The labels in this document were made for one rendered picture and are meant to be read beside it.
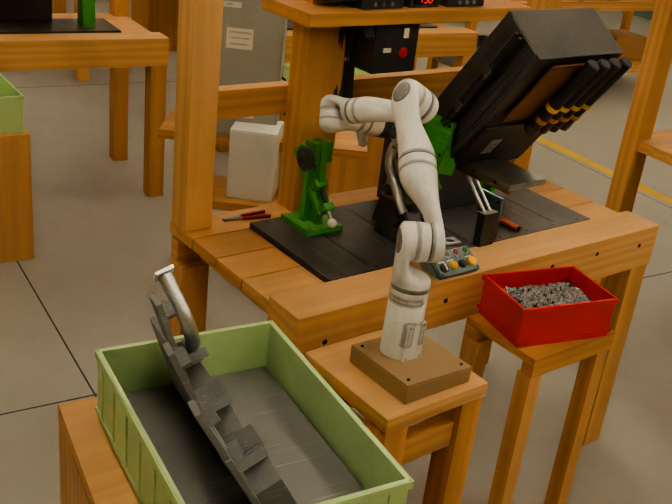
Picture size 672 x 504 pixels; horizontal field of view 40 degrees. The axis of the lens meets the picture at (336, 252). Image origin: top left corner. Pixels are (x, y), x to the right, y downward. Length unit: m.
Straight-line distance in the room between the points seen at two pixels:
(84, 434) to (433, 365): 0.80
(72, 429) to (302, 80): 1.29
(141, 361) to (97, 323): 1.98
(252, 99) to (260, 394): 1.06
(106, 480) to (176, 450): 0.15
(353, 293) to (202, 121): 0.66
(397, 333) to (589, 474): 1.54
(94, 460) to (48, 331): 2.04
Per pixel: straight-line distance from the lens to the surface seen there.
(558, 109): 2.74
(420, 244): 2.07
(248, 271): 2.56
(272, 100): 2.88
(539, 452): 3.57
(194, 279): 2.85
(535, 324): 2.53
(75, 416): 2.13
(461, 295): 2.67
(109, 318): 4.08
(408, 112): 2.28
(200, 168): 2.71
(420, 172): 2.17
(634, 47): 9.44
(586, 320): 2.64
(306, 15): 2.64
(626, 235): 3.20
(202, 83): 2.63
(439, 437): 2.27
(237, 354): 2.16
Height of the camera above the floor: 2.03
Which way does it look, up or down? 25 degrees down
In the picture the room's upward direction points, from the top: 7 degrees clockwise
